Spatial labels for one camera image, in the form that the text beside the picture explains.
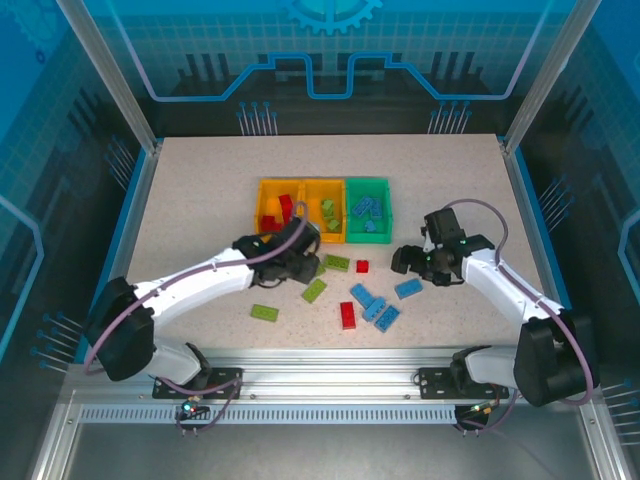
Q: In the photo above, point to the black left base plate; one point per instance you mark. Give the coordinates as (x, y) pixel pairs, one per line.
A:
(225, 382)

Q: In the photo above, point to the aluminium frame post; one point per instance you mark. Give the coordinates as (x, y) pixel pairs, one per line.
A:
(545, 85)
(115, 85)

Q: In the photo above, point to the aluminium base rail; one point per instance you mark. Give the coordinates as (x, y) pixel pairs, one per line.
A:
(325, 370)

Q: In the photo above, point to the orange plastic bin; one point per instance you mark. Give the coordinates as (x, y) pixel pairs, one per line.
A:
(315, 220)

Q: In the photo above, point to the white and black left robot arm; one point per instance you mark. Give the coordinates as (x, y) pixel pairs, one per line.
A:
(200, 280)

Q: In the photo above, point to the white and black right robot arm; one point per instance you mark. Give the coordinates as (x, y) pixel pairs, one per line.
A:
(500, 285)

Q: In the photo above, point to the yellow plastic bin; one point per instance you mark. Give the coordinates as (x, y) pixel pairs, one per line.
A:
(267, 200)

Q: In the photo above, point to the long green lego brick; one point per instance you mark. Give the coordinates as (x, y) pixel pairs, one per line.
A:
(265, 312)
(336, 262)
(314, 290)

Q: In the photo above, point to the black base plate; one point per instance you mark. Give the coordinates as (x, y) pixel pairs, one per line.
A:
(225, 382)
(435, 382)

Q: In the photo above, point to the green plastic bin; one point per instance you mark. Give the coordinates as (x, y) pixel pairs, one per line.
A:
(357, 230)

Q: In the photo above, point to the small board with lights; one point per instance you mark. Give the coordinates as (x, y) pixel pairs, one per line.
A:
(480, 409)
(192, 410)

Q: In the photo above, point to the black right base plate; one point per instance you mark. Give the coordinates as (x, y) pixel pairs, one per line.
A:
(435, 382)

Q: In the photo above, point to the table side rail blue trim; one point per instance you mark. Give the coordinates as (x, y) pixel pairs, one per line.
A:
(137, 200)
(542, 250)

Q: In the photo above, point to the long blue lego brick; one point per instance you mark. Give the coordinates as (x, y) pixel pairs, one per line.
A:
(364, 295)

